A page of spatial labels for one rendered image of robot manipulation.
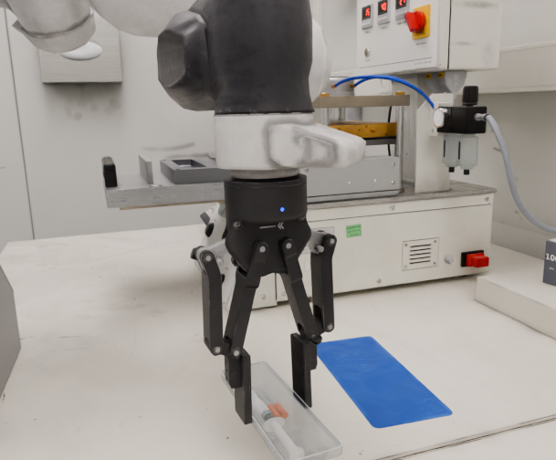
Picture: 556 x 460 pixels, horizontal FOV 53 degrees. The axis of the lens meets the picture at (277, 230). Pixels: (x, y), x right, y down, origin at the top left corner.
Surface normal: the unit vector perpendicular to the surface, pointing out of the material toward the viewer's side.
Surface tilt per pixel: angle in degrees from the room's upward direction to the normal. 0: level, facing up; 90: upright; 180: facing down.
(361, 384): 0
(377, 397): 0
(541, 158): 90
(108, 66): 90
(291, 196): 89
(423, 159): 90
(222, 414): 0
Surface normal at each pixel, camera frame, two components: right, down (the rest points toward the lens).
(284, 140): -0.15, 0.22
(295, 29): 0.65, 0.08
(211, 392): -0.03, -0.97
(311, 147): -0.40, 0.23
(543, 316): -0.95, 0.10
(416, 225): 0.32, 0.20
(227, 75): -0.64, 0.36
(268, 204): 0.11, 0.22
